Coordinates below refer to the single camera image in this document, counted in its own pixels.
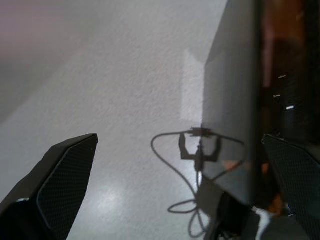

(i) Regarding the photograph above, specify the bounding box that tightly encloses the grey washing machine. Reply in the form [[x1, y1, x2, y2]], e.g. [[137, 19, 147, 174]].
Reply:
[[201, 0, 320, 210]]

